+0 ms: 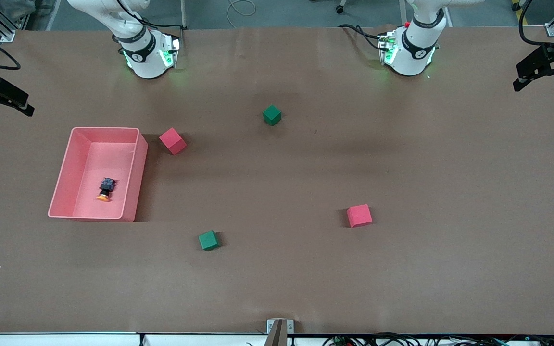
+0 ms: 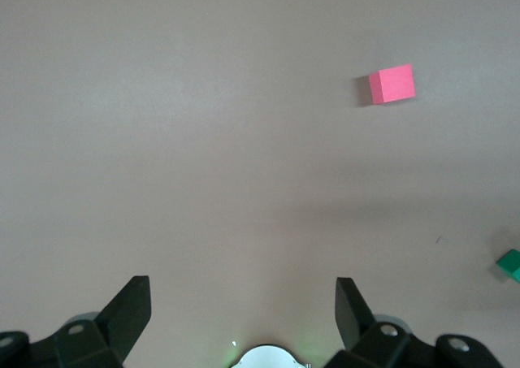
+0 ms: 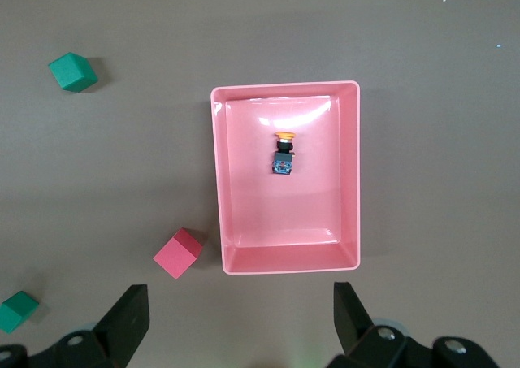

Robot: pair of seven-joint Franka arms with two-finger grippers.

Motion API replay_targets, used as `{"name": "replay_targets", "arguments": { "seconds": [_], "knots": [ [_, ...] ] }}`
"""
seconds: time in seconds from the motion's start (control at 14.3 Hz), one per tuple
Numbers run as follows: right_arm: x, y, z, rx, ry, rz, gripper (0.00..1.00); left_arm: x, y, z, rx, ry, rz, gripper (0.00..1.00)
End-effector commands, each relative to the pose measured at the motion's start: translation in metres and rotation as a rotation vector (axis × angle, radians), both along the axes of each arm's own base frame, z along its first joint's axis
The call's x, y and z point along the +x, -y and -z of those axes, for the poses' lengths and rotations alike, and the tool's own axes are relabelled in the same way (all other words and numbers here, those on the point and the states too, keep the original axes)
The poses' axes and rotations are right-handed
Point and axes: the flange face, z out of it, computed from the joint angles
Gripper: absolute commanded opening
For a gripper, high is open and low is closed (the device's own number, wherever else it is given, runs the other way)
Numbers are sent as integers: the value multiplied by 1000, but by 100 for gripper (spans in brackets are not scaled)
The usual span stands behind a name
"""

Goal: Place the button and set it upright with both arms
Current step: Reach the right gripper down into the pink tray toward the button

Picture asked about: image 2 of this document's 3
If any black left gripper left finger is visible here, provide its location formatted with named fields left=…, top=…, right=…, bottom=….
left=0, top=275, right=152, bottom=368

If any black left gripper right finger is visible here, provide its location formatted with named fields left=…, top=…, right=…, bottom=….
left=324, top=277, right=505, bottom=368

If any green cube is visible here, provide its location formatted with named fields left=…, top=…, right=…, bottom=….
left=495, top=249, right=520, bottom=284

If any brown table cover sheet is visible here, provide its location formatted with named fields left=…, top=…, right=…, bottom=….
left=0, top=0, right=520, bottom=368

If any red cube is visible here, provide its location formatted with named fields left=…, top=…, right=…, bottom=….
left=368, top=63, right=416, bottom=105

